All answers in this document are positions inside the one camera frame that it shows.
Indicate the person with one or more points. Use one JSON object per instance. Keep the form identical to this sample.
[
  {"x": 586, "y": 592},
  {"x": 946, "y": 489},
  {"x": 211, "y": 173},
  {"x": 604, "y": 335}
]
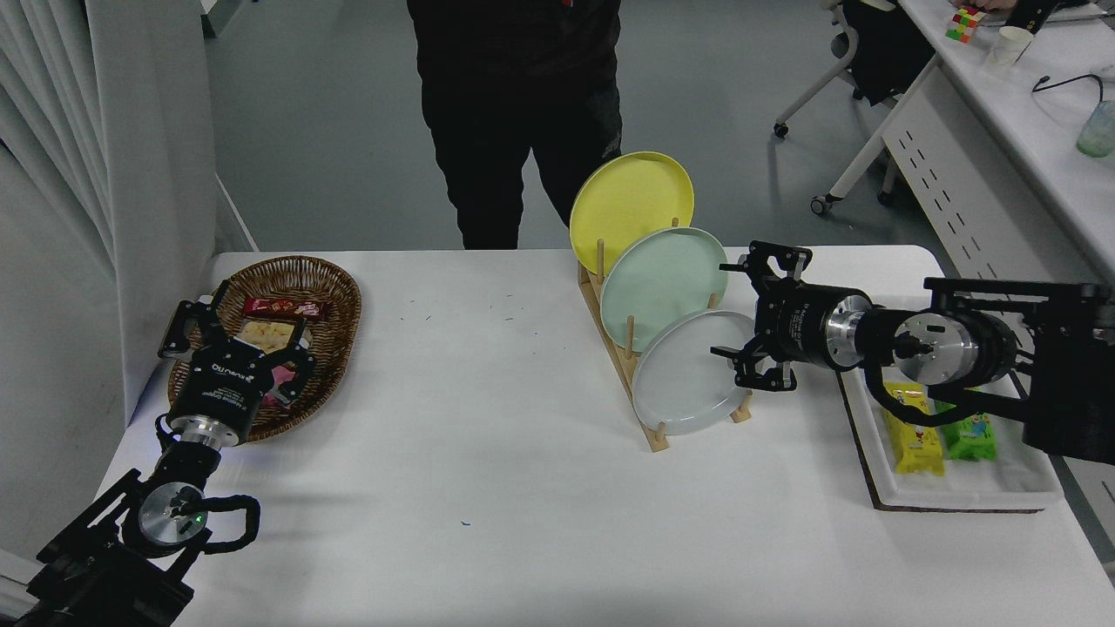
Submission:
[{"x": 514, "y": 87}]

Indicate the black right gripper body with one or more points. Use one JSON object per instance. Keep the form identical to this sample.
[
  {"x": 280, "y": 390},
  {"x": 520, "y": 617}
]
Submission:
[{"x": 797, "y": 322}]

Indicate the yellow plate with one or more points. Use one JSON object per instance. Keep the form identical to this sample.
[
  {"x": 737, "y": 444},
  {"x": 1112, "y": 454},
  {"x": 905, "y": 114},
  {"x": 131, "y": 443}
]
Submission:
[{"x": 627, "y": 196}]

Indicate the green glass cup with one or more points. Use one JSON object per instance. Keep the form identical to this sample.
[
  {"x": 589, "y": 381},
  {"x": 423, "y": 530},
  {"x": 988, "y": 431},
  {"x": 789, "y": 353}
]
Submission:
[{"x": 1096, "y": 131}]

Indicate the yellow snack pack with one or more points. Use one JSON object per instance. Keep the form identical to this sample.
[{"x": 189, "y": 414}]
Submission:
[{"x": 915, "y": 444}]

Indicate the pink snack packet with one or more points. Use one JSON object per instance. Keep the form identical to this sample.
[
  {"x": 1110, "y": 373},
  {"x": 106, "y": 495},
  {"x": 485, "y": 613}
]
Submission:
[{"x": 280, "y": 379}]

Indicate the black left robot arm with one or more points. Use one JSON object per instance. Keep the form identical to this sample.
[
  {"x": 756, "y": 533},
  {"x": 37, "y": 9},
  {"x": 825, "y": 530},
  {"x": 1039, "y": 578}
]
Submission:
[{"x": 96, "y": 575}]

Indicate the green snack pack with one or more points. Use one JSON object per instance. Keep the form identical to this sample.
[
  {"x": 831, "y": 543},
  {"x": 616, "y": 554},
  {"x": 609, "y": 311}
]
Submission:
[{"x": 971, "y": 440}]

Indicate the pale green plate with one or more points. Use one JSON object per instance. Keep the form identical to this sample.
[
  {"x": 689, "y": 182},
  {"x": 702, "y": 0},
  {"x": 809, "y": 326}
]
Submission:
[{"x": 662, "y": 279}]

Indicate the office chair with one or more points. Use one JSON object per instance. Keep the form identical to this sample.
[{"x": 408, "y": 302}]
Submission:
[{"x": 888, "y": 52}]

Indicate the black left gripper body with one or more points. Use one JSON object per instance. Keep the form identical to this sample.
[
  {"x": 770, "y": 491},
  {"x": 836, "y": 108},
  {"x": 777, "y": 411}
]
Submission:
[{"x": 222, "y": 387}]

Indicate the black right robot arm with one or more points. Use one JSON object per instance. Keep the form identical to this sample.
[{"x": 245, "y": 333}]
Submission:
[{"x": 1071, "y": 418}]

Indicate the wooden plate rack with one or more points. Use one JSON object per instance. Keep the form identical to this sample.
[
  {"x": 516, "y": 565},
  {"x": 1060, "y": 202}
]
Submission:
[{"x": 659, "y": 441}]

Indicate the white tray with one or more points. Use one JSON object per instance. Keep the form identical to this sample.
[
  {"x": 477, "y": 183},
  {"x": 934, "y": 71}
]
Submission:
[{"x": 958, "y": 492}]

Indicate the grey plate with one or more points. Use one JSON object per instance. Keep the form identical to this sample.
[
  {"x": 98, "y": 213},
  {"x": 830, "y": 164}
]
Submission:
[{"x": 688, "y": 383}]

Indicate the brown wicker basket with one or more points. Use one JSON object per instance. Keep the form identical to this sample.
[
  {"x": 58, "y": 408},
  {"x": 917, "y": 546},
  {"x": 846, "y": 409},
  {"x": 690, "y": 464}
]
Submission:
[{"x": 335, "y": 287}]

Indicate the white desk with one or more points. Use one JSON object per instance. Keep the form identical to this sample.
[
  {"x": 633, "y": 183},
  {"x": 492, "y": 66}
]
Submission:
[{"x": 1037, "y": 131}]

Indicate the red snack bar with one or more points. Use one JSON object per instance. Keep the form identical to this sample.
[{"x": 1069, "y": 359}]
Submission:
[{"x": 283, "y": 307}]

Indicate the beige cracker pack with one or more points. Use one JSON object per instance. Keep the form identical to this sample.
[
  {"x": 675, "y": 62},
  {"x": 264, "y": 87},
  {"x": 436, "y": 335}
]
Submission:
[{"x": 266, "y": 335}]

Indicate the white curtain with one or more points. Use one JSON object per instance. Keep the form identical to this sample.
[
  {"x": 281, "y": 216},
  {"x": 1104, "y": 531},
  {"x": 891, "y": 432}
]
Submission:
[{"x": 52, "y": 104}]

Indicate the Rubik's cube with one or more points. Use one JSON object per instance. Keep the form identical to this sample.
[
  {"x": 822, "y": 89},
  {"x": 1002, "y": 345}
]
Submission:
[{"x": 963, "y": 24}]

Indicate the white paper cup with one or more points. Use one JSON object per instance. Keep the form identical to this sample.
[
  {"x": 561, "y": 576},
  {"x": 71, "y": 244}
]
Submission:
[{"x": 1006, "y": 48}]

